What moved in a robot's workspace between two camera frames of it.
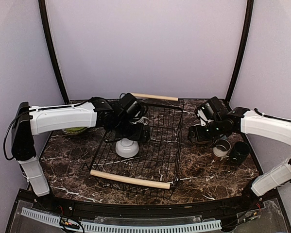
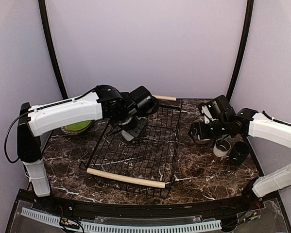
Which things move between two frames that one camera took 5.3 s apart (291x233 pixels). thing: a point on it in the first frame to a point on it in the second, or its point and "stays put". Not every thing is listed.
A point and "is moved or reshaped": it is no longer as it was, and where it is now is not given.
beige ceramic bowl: x=204 y=142 stays put
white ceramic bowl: x=127 y=147 is moved or reshaped
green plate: x=76 y=129 stays put
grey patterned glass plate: x=74 y=132 stays put
